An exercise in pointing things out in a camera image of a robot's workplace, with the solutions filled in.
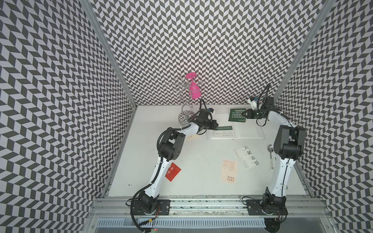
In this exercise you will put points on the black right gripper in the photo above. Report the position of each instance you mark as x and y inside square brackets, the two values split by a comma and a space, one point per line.
[250, 113]

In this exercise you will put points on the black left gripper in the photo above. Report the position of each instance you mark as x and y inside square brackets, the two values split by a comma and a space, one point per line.
[213, 125]

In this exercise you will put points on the green white text card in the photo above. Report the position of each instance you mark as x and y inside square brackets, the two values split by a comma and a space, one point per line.
[223, 132]

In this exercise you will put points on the white photo album bicycle cover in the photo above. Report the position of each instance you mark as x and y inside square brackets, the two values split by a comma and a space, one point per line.
[243, 130]

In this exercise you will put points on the dark green grid card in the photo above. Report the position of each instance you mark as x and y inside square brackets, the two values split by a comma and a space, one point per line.
[235, 115]

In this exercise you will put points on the white calligraphy card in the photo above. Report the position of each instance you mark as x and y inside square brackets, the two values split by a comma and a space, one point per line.
[246, 158]

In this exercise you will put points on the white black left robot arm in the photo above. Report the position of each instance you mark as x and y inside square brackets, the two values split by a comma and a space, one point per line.
[169, 146]

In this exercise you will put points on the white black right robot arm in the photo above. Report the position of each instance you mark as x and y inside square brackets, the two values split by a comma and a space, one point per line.
[288, 147]

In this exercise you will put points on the metal spoon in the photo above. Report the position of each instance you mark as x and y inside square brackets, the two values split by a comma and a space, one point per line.
[271, 157]

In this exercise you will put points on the pink plastic cup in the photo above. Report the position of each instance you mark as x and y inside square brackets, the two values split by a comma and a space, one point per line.
[193, 88]

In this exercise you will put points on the pale pink card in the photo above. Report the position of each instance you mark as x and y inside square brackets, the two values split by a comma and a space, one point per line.
[229, 171]

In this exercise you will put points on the red square card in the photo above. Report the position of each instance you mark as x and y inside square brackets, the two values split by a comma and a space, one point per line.
[172, 172]

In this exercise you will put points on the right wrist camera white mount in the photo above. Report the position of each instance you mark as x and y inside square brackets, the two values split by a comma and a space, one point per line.
[253, 102]

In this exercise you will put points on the chrome wire cup stand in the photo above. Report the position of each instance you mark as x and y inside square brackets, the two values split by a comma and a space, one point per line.
[181, 89]

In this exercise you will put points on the aluminium front rail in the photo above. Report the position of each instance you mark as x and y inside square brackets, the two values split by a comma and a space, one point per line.
[227, 206]

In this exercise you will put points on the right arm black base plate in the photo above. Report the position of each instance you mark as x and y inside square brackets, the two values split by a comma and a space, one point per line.
[255, 208]

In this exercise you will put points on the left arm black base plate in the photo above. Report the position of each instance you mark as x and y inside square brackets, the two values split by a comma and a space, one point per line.
[160, 207]

